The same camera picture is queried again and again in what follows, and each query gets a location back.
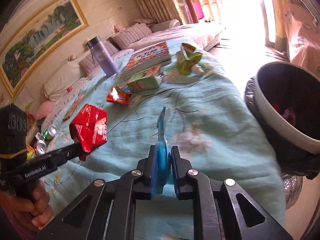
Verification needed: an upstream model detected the small white bottle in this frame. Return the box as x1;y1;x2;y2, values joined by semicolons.
191;64;204;76

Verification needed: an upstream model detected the pink patterned cloth cover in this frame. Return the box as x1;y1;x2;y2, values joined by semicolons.
282;3;319;74

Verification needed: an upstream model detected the green milk carton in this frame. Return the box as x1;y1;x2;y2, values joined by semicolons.
126;65;162;93

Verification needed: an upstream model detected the blue plastic wrapper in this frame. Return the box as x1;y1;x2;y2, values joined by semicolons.
150;107;171;196

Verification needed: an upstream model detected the grey round trash bin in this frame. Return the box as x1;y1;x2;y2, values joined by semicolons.
245;62;319;180

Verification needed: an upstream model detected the green soda can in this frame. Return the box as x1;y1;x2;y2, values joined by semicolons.
42;125;58;142

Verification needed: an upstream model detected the red children's activity book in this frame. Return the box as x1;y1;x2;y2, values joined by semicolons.
122;42;171;80

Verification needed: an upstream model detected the purple thermos bottle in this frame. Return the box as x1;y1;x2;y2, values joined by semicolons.
86;36;118;77

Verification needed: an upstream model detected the striped purple cushion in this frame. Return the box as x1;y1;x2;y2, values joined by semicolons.
112;23;152;50

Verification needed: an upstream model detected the silver crushed can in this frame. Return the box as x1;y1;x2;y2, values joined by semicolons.
35;132;47;155

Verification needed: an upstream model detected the wooden block strip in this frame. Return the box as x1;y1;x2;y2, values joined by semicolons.
62;94;84;121

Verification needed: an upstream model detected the green torn snack bag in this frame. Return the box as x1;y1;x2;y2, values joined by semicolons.
176;42;203;75

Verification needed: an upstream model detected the black camera box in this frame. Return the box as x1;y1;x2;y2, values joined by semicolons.
1;104;27;172

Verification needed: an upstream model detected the pink covered sofa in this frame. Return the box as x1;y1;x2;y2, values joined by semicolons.
35;20;223;121

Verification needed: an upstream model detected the gold framed landscape painting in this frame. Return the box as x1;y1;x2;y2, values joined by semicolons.
1;0;88;97

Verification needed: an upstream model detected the beige curtain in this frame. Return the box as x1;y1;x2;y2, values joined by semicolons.
136;0;186;24

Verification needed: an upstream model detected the red blue snack wrapper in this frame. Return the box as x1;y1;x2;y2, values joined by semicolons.
106;85;132;105

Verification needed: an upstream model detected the person's left hand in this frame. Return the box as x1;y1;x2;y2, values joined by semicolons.
1;180;54;232

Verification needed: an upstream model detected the light blue floral tablecloth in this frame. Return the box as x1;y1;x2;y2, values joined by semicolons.
44;38;286;225

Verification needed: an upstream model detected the red carton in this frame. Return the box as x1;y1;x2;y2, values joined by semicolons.
69;104;107;161

